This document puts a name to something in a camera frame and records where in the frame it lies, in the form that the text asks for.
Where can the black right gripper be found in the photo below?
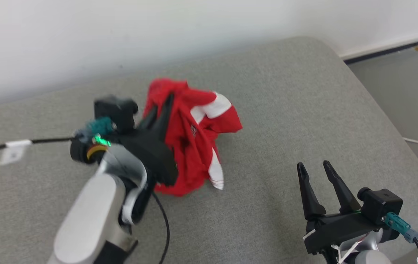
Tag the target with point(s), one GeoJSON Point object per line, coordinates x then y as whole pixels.
{"type": "Point", "coordinates": [340, 229]}

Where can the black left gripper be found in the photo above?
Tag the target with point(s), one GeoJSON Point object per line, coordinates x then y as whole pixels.
{"type": "Point", "coordinates": [150, 154]}

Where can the red shorts white trim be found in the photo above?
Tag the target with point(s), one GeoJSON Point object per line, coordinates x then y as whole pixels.
{"type": "Point", "coordinates": [194, 154]}

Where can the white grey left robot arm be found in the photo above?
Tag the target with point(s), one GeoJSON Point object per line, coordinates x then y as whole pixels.
{"type": "Point", "coordinates": [91, 212]}

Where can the grey fabric sofa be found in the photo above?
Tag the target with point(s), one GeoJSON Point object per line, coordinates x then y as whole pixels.
{"type": "Point", "coordinates": [267, 110]}

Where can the black skirting board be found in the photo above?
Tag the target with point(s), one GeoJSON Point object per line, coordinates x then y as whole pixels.
{"type": "Point", "coordinates": [392, 49]}

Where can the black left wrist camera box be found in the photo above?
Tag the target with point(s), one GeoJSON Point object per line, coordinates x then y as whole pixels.
{"type": "Point", "coordinates": [117, 112]}

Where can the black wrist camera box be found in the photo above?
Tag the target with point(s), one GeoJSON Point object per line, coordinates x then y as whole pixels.
{"type": "Point", "coordinates": [381, 203]}
{"type": "Point", "coordinates": [117, 112]}

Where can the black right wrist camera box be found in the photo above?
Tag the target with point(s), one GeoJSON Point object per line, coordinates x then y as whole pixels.
{"type": "Point", "coordinates": [381, 203]}

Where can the teal left camera connector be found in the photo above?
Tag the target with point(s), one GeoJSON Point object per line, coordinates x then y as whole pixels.
{"type": "Point", "coordinates": [100, 126]}

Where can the teal camera connector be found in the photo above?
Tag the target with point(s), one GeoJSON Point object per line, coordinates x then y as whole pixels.
{"type": "Point", "coordinates": [100, 126]}
{"type": "Point", "coordinates": [399, 223]}

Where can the teal right camera connector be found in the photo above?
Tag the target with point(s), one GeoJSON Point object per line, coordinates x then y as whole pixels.
{"type": "Point", "coordinates": [399, 223]}

